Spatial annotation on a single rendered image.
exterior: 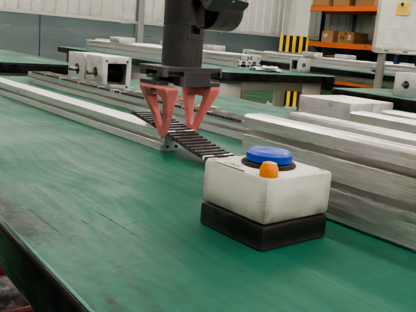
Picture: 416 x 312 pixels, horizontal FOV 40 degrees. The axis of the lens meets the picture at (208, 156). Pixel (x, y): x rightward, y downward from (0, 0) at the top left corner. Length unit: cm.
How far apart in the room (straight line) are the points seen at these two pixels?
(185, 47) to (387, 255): 41
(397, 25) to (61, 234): 373
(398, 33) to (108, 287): 377
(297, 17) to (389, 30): 468
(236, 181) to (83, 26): 1196
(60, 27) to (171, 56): 1145
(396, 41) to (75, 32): 908
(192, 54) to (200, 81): 4
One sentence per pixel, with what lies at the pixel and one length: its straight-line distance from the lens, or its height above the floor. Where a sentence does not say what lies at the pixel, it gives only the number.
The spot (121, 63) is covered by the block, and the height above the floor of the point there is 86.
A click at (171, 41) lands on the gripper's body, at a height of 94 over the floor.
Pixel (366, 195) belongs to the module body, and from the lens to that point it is 55.
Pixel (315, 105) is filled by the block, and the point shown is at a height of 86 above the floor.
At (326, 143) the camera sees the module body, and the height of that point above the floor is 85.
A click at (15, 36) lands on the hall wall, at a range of 1192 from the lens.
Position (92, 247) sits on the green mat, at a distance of 45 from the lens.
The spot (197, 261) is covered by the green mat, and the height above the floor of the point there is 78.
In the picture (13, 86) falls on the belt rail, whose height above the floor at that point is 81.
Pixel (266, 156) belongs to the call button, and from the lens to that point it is 47.
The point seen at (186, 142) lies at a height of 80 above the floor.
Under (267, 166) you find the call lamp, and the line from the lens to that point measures 45.
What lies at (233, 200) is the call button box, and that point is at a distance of 47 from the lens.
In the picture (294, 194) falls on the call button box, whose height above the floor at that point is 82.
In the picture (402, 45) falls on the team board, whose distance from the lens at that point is 405.
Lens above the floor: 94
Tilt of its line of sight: 12 degrees down
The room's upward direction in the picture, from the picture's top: 5 degrees clockwise
